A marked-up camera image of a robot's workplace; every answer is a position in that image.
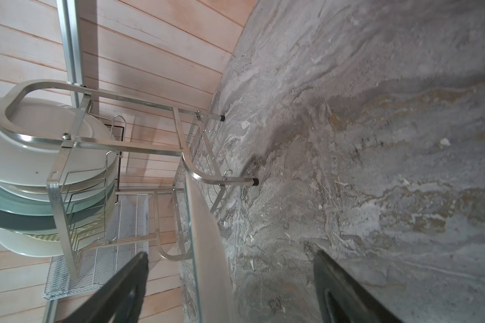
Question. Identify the large teal plate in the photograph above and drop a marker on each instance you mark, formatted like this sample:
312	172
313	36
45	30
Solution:
29	216

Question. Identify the cream floral plate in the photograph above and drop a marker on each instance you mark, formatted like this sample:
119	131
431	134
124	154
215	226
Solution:
28	246

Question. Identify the white wire mesh shelf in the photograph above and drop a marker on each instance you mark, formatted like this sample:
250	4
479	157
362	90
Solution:
130	218

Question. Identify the white plate black cloud motif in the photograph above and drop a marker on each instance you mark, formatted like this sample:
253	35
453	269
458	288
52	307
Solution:
214	288

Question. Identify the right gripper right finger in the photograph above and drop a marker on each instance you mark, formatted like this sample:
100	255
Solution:
341	298

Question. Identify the white plate green lettered rim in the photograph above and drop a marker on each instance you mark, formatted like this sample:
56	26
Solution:
29	164

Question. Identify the stainless steel dish rack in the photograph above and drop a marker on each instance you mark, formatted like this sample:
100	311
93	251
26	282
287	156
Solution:
117	152

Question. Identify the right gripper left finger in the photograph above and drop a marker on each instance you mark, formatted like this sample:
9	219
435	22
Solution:
121	298

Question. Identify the light green flower plate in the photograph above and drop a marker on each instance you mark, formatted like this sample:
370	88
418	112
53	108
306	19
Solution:
8	200

